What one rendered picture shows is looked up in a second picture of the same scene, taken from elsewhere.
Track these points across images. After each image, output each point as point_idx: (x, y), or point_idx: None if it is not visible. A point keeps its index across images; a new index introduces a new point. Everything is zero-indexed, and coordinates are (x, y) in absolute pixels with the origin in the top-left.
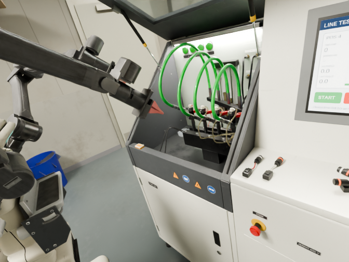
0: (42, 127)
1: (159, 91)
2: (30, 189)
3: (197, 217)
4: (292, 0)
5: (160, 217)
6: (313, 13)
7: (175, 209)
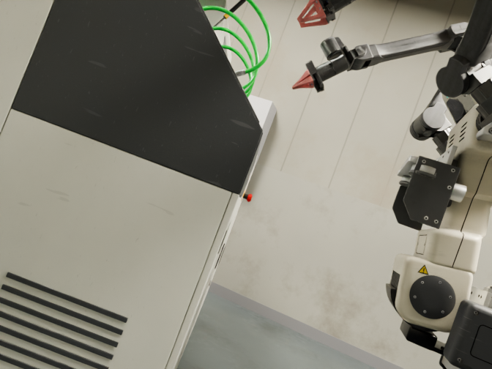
0: (437, 72)
1: (269, 52)
2: (413, 137)
3: (225, 239)
4: (225, 22)
5: (184, 343)
6: (225, 39)
7: (217, 257)
